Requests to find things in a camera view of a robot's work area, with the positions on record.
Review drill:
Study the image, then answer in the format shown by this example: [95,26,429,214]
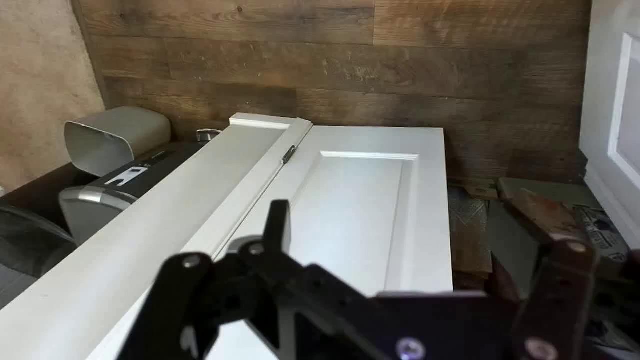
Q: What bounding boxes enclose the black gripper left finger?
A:
[119,197,292,360]

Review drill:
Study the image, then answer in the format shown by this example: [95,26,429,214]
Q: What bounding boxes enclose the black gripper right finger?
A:
[486,191,603,360]

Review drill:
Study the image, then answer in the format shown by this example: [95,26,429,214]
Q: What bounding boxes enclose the white pantry door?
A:
[199,122,452,296]
[581,0,640,250]

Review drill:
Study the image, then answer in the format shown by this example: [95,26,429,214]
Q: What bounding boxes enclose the grey trash bin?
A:
[64,105,172,175]

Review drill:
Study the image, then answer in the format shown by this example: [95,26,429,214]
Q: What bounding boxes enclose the black trash bin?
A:
[0,127,219,308]

